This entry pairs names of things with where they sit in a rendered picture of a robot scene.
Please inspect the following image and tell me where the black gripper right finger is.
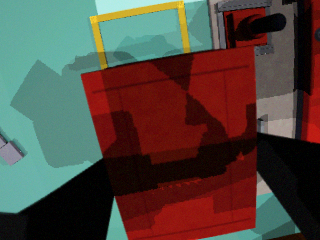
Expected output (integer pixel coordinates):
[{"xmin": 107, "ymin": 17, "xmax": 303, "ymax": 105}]
[{"xmin": 256, "ymin": 132, "xmax": 320, "ymax": 240}]

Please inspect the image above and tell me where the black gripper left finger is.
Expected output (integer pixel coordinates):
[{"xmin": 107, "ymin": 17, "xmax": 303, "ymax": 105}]
[{"xmin": 0, "ymin": 158, "xmax": 114, "ymax": 240}]

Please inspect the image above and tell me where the yellow rectangular border strip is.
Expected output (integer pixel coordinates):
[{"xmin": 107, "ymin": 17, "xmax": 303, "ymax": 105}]
[{"xmin": 90, "ymin": 1, "xmax": 190, "ymax": 70}]

